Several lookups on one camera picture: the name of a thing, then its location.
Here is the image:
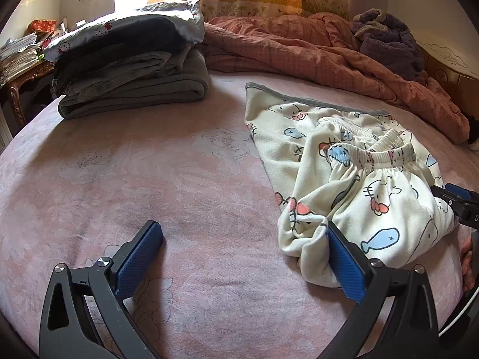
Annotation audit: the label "cream cartoon print pants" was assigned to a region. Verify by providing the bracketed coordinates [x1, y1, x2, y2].
[244, 83, 456, 288]

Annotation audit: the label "person's right hand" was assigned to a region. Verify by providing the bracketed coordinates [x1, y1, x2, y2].
[460, 237, 475, 293]

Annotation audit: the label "wooden carved headboard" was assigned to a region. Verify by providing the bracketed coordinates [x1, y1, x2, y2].
[419, 42, 478, 119]

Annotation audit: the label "purple fleece blanket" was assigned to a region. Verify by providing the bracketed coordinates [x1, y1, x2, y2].
[351, 8, 428, 86]

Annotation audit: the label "pink plaid quilt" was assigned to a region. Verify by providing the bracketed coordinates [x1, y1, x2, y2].
[200, 12, 470, 144]

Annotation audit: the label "carved wooden desk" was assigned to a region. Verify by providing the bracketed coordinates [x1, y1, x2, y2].
[4, 60, 54, 130]

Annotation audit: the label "grey folded garment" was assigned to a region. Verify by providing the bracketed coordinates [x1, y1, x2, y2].
[56, 46, 210, 119]

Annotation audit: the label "stack of papers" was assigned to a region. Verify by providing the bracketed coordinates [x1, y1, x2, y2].
[1, 33, 40, 87]

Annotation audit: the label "red box on desk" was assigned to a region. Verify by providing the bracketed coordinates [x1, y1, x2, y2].
[25, 19, 57, 35]

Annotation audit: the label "white cartoon print folded garment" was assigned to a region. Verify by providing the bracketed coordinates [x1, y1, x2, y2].
[44, 0, 205, 63]

